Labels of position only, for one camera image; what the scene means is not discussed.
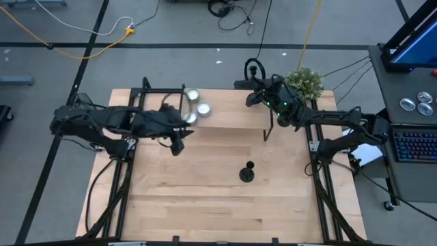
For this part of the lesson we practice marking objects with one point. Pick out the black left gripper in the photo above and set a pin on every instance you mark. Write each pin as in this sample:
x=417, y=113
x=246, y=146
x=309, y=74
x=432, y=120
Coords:
x=172, y=130

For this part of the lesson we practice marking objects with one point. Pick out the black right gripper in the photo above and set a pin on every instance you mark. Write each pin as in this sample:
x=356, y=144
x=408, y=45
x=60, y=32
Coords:
x=273, y=94

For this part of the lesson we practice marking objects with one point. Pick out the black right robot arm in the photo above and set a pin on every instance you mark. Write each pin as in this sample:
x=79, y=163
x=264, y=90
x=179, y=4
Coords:
x=334, y=118

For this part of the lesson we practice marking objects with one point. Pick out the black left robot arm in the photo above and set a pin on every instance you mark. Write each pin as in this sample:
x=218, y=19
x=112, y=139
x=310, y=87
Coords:
x=112, y=119

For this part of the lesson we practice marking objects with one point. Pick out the black power strip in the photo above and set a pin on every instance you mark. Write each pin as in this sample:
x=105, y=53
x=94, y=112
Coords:
x=240, y=84

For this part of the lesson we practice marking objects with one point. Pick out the wooden shelf with black legs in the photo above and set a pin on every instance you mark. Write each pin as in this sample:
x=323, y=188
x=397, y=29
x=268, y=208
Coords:
x=232, y=109

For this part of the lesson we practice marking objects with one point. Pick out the green potted plant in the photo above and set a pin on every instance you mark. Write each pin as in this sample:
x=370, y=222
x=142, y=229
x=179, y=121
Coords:
x=305, y=83

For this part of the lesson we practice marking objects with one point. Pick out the silver mounting plate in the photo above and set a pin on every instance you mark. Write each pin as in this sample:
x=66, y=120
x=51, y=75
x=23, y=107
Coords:
x=130, y=143
x=314, y=146

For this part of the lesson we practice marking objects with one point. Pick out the black control box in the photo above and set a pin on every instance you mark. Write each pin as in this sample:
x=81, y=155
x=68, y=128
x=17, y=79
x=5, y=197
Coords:
x=82, y=99

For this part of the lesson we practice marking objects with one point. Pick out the white paper sheet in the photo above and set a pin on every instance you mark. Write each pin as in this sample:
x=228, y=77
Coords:
x=368, y=155

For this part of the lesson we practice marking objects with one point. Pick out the dark grey side table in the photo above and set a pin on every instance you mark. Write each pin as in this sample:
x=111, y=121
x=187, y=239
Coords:
x=389, y=85

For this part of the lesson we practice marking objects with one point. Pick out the silver tin lid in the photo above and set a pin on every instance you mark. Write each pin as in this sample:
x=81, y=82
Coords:
x=407, y=104
x=424, y=97
x=425, y=109

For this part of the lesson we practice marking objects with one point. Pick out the backlit keyboard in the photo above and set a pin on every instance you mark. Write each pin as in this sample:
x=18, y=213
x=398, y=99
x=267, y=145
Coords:
x=414, y=145

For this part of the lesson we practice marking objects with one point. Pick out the computer monitor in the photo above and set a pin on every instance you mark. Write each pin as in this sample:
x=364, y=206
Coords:
x=420, y=48

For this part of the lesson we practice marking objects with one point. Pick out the black caster wheel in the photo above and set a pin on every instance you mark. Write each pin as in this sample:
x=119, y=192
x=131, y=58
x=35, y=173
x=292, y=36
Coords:
x=388, y=205

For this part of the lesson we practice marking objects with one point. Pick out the grey stand foot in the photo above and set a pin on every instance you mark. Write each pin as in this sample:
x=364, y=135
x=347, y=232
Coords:
x=15, y=81
x=37, y=3

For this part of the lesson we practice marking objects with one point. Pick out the red button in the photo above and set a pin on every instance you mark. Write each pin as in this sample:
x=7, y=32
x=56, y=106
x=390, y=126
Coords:
x=434, y=72

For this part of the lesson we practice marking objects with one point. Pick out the black object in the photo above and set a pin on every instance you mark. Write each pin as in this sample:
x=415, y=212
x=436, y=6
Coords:
x=5, y=113

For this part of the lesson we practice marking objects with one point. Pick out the grey keyboard tray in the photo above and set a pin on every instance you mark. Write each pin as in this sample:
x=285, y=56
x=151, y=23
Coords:
x=416, y=181

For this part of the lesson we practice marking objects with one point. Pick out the black aluminium frame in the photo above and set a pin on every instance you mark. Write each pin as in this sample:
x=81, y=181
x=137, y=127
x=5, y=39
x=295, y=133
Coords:
x=157, y=91

